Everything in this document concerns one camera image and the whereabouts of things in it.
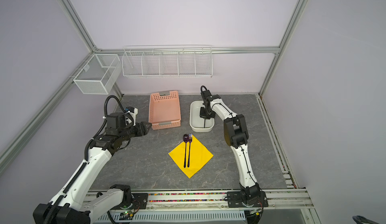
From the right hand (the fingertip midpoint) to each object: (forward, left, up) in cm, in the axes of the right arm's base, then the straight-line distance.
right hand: (205, 117), depth 104 cm
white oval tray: (-5, +5, -1) cm, 7 cm away
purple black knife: (-4, 0, 0) cm, 4 cm away
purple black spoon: (-16, +13, 0) cm, 21 cm away
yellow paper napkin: (-27, +4, -3) cm, 27 cm away
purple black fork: (-15, +10, -2) cm, 18 cm away
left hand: (-19, +31, +19) cm, 41 cm away
